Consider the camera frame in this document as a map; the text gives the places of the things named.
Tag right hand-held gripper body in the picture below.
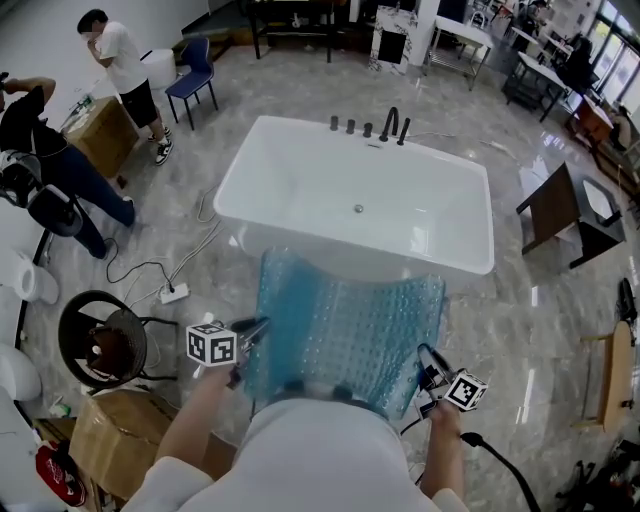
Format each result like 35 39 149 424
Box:
424 367 489 413

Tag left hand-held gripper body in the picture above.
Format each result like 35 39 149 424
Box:
186 322 247 390

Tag teal bubble bath mat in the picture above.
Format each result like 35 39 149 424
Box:
243 248 447 421

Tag white bathtub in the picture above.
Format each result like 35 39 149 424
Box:
213 115 496 279

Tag person's left forearm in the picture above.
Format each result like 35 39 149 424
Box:
154 367 241 481

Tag person's right forearm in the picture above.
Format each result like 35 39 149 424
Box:
419 399 464 499

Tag person's dark trousers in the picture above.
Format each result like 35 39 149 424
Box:
269 382 389 419

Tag white power strip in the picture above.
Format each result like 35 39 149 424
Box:
158 282 191 305

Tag brown bag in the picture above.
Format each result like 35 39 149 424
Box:
85 327 126 376

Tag person's white shirt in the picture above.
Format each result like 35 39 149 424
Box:
122 397 469 512

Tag large crumpled cardboard box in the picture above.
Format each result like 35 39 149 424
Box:
68 389 239 504

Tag dark wicker chair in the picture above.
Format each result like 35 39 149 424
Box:
58 289 180 392

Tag light wooden bench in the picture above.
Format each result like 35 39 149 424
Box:
572 319 636 434

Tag black equipment pile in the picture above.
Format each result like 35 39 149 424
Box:
554 439 640 512

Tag small flat cardboard box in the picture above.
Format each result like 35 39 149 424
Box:
31 417 77 445

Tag black bag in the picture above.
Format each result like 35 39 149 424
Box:
618 277 640 327

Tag white toilet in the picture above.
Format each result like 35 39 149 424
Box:
0 249 60 305
0 344 42 401

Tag brown wooden table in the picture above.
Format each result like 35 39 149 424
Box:
516 160 581 257

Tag red cap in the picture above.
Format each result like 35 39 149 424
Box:
34 439 87 507

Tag black vanity with white basin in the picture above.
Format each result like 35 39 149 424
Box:
569 177 627 270

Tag blue chair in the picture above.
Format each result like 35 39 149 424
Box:
164 37 220 132

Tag white cylinder stool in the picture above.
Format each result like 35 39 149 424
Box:
144 48 177 90

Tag black table with white top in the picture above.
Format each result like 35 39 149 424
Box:
501 49 575 124

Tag marble patterned cabinet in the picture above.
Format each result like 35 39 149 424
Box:
368 4 420 77

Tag steel table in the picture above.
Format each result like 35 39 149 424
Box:
424 14 495 92

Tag thick black gripper cable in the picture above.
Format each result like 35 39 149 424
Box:
399 409 544 512

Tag black power cable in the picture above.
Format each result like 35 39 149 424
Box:
102 237 176 294

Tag black frame table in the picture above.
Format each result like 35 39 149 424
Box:
247 0 351 64

